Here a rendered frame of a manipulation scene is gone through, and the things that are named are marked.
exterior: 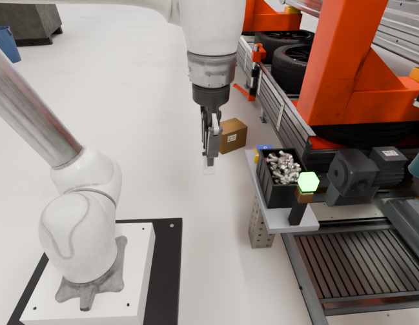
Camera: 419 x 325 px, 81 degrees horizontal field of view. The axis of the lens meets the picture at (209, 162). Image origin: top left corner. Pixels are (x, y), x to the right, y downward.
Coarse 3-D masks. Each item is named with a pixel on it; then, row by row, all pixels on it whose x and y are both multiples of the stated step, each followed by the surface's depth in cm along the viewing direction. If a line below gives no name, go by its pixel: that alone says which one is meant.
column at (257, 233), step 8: (256, 200) 108; (256, 208) 109; (256, 216) 110; (256, 224) 111; (264, 224) 111; (248, 232) 130; (256, 232) 114; (264, 232) 115; (256, 240) 118; (264, 240) 119; (272, 240) 120
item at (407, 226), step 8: (392, 200) 126; (400, 200) 126; (384, 208) 128; (392, 208) 123; (400, 208) 124; (392, 216) 123; (400, 216) 118; (408, 216) 120; (400, 224) 119; (408, 224) 114; (416, 224) 116; (400, 232) 119; (408, 232) 114; (416, 232) 114; (408, 240) 115; (416, 240) 110; (416, 248) 110
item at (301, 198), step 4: (296, 188) 72; (296, 192) 72; (300, 192) 70; (312, 192) 70; (296, 196) 72; (300, 196) 70; (304, 196) 70; (308, 196) 70; (312, 196) 70; (300, 200) 71; (304, 200) 71; (308, 200) 71
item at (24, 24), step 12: (0, 12) 365; (12, 12) 368; (24, 12) 372; (36, 12) 375; (48, 12) 420; (0, 24) 374; (12, 24) 377; (24, 24) 380; (36, 24) 384; (48, 24) 413; (60, 24) 470; (24, 36) 390; (36, 36) 393; (48, 36) 408
